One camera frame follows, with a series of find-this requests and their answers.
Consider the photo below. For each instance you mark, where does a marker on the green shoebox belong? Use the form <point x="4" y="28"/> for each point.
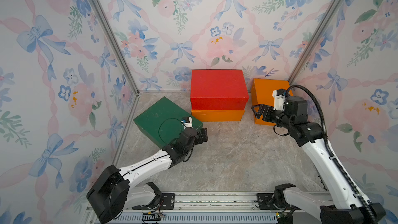
<point x="161" y="122"/>

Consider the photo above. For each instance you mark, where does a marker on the orange shoebox at right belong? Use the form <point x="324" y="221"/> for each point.
<point x="262" y="90"/>

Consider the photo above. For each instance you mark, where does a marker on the orange shoebox in middle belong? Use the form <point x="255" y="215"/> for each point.
<point x="218" y="115"/>

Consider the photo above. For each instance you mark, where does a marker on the red shoebox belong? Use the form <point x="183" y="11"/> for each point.
<point x="218" y="89"/>

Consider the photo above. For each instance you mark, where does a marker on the left corner aluminium post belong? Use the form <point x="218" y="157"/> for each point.
<point x="104" y="23"/>

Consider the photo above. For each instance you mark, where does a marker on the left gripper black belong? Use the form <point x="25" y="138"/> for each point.
<point x="198" y="135"/>

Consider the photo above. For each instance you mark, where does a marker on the corner aluminium post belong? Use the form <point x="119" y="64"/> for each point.
<point x="104" y="23"/>
<point x="319" y="31"/>

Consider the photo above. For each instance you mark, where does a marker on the right corner aluminium post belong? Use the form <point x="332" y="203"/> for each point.
<point x="319" y="31"/>

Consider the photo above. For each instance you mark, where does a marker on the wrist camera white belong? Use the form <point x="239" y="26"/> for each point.
<point x="279" y="96"/>
<point x="187" y="122"/>

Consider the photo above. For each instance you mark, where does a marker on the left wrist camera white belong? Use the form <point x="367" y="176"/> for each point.
<point x="187" y="122"/>

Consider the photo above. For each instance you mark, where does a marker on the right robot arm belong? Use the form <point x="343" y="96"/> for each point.
<point x="349" y="205"/>

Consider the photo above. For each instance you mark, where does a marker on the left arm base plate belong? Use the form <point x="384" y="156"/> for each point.
<point x="165" y="201"/>

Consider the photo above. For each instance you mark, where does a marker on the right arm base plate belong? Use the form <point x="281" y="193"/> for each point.
<point x="266" y="201"/>

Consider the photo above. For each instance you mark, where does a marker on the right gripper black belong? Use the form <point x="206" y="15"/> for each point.
<point x="269" y="114"/>

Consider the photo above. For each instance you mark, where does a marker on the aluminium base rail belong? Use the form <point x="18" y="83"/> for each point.
<point x="213" y="208"/>

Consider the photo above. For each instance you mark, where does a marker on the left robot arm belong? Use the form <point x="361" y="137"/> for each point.
<point x="118" y="189"/>

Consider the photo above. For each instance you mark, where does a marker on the orange shoebox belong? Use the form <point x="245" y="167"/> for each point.
<point x="218" y="115"/>
<point x="262" y="90"/>

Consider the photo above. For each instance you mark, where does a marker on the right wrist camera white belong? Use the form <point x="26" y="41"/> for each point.
<point x="279" y="96"/>

